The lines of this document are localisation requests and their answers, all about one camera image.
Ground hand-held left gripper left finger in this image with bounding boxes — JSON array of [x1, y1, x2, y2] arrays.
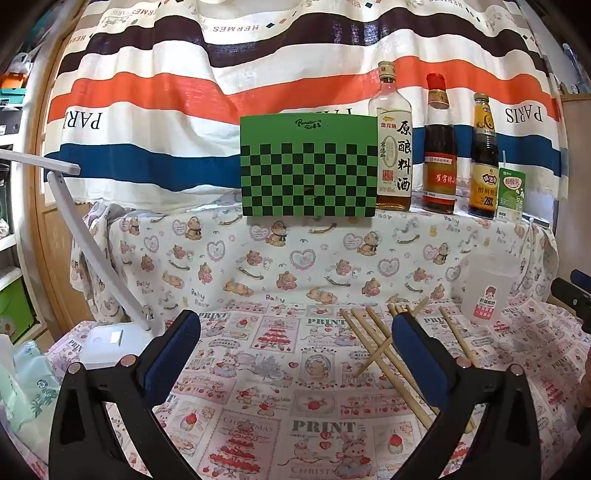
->
[[48, 309, 202, 480]]

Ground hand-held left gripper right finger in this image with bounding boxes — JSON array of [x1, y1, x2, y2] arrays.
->
[[392, 312, 542, 480]]

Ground translucent plastic cup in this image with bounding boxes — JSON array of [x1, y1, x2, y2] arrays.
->
[[459, 249, 527, 326]]

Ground white desk lamp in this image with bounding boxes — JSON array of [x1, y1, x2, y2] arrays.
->
[[0, 148, 160, 370]]

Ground beige cabinet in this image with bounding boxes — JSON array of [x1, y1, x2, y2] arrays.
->
[[556, 92, 591, 296]]

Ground strawberry print tablecloth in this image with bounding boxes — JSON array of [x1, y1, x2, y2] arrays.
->
[[9, 295, 587, 480]]

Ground green milk carton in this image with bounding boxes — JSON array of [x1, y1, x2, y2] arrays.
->
[[495, 150, 528, 223]]

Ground bear print cloth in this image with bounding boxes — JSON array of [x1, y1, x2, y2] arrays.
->
[[69, 191, 559, 324]]

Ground dark vinegar bottle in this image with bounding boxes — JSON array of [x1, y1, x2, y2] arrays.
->
[[468, 92, 501, 220]]

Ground light green plastic bag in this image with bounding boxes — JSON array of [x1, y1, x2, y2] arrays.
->
[[0, 335, 63, 437]]

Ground wooden cabinet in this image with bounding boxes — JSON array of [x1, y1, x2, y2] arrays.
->
[[21, 28, 100, 344]]

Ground red cap sauce bottle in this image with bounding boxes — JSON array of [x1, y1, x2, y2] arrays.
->
[[422, 73, 459, 215]]

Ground clear cooking wine bottle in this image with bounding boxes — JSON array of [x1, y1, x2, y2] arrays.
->
[[368, 61, 414, 212]]

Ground green checkered box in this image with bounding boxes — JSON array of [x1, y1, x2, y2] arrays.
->
[[239, 114, 378, 217]]

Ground cluttered storage shelf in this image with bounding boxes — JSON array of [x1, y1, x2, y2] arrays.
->
[[0, 41, 47, 344]]

